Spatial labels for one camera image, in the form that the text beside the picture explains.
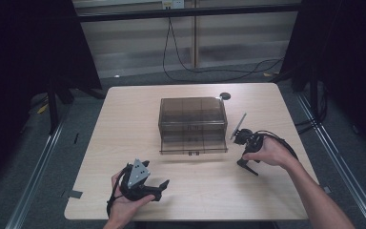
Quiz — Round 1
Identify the black floor cable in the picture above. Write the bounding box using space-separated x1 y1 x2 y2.
168 17 285 74
162 17 284 84

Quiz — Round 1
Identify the person's left hand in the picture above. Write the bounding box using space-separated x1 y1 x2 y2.
108 171 156 225

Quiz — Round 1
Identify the black metal stand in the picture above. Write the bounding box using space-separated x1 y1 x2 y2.
309 71 320 119
46 75 74 135

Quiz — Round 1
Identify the translucent brown plastic drawer cabinet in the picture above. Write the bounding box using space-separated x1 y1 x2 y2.
157 96 229 144

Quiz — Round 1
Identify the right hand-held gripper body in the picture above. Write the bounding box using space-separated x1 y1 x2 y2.
230 113 265 156

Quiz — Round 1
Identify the white wall outlet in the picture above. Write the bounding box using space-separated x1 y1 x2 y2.
161 0 185 10

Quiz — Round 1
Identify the metal floor rail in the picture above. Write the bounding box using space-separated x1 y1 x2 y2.
296 94 366 229
6 104 74 229

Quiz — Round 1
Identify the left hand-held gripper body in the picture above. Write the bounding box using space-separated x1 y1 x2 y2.
119 158 155 202

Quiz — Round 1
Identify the black horizontal bar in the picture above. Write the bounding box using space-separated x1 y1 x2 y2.
77 3 301 23

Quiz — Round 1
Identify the right hand-held gripper cable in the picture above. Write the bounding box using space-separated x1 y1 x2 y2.
255 129 299 160

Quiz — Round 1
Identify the black curtain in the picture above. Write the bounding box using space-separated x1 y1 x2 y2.
280 0 366 160
0 0 103 192

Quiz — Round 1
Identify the wooden vertical post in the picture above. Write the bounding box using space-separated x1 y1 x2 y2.
193 0 200 69

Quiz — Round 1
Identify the person's right hand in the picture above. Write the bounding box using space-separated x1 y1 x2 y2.
241 135 299 171

